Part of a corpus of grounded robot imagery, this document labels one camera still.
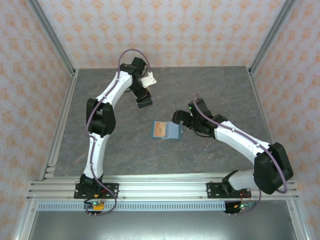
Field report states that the blue card holder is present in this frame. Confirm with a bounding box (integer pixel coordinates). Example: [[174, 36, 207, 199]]
[[149, 120, 185, 141]]

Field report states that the orange credit card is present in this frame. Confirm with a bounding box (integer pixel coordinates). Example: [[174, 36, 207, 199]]
[[153, 121, 168, 139]]

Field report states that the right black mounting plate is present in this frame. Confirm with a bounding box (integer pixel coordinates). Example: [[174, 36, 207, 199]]
[[206, 181, 252, 200]]

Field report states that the black mounting plate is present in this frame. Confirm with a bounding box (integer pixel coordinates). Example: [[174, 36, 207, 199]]
[[206, 181, 252, 200], [73, 182, 120, 200]]

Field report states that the right controller board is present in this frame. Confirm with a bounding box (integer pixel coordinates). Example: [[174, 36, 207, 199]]
[[224, 199, 257, 216]]

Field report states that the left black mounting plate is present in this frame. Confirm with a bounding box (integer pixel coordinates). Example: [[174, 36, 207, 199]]
[[73, 182, 120, 200]]

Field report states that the grey metal sheet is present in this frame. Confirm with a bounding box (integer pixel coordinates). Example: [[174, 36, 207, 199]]
[[27, 211, 300, 240]]

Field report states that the left controller board yellow connector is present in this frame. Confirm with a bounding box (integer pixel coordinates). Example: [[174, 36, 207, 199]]
[[83, 198, 106, 216]]

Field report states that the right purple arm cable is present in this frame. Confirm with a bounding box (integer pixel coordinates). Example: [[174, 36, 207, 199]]
[[196, 93, 288, 216]]

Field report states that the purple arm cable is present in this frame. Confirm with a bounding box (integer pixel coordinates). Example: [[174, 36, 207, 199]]
[[85, 49, 151, 217], [196, 93, 288, 216]]

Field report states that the left aluminium side rail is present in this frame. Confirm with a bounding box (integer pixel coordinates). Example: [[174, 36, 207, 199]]
[[38, 69, 80, 181]]

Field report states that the aluminium side rail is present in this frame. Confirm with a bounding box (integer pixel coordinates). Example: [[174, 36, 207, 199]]
[[247, 68, 286, 181], [38, 69, 80, 181]]

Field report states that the right aluminium side rail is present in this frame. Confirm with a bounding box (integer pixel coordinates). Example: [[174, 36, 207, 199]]
[[247, 68, 286, 181]]

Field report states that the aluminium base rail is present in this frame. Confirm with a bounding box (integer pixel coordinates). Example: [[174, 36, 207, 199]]
[[26, 174, 300, 201]]

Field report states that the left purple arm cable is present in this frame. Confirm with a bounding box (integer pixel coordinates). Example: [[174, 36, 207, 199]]
[[85, 49, 151, 217]]

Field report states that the grey slotted cable duct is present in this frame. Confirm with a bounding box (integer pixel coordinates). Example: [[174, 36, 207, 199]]
[[36, 201, 227, 212]]

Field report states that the left aluminium frame post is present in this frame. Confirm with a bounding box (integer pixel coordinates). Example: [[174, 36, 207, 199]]
[[26, 0, 77, 76]]

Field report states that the aluminium frame post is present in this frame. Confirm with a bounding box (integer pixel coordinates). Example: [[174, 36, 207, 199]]
[[26, 0, 77, 76], [248, 0, 298, 76]]

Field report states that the right aluminium frame post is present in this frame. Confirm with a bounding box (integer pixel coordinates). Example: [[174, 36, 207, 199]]
[[248, 0, 298, 76]]

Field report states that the right aluminium frame leg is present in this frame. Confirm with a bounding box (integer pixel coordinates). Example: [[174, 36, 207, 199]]
[[286, 199, 313, 240]]

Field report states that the aluminium frame leg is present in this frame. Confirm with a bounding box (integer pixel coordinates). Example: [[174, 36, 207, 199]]
[[12, 199, 38, 240], [286, 199, 313, 240]]

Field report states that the left aluminium frame leg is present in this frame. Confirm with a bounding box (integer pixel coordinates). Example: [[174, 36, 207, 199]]
[[12, 199, 38, 240]]

